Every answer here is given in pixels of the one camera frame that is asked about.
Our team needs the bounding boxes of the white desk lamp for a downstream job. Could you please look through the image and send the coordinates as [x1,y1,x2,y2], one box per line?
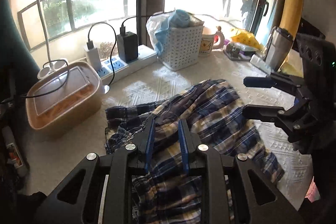
[36,0,68,80]

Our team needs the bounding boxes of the steel travel tumbler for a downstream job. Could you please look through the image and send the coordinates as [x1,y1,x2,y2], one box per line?
[264,26,293,72]

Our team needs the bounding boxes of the blue plastic bag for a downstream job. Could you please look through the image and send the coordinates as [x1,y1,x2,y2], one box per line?
[146,9,191,56]

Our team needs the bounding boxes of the white perforated plastic basket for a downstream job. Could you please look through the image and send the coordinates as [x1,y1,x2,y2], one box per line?
[158,26,203,71]

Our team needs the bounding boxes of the small green figurine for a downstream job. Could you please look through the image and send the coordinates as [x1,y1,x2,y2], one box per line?
[225,42,240,58]

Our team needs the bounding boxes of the blue plaid pants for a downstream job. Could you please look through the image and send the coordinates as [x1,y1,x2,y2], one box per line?
[105,80,284,223]

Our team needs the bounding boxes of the black charger brick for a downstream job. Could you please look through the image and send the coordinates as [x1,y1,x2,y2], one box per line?
[117,32,138,63]

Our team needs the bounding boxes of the yellow snack bag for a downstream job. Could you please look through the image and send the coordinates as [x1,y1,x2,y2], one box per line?
[230,28,264,51]

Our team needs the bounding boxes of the brown lidded food container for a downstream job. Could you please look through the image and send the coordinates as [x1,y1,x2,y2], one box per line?
[26,61,104,135]

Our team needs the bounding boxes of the white power strip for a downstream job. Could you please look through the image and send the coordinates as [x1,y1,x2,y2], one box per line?
[97,45,157,85]

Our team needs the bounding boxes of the white charger adapter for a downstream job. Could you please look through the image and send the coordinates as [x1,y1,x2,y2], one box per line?
[84,46,102,71]

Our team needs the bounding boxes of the white bear mug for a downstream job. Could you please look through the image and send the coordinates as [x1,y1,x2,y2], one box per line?
[199,26,225,56]

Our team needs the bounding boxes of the white lotion tube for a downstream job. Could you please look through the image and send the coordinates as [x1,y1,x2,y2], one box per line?
[249,55,272,75]

